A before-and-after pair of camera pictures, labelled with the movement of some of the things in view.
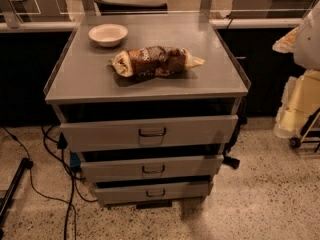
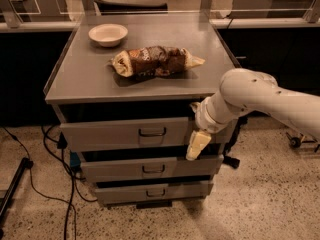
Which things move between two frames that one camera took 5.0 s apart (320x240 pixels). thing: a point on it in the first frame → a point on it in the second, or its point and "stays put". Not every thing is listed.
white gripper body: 308,44 → 202,117
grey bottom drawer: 154,193 stays put
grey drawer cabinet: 148,102 stays put
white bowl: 108,34 stays put
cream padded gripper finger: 286,44 → 198,142
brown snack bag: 153,60 stays put
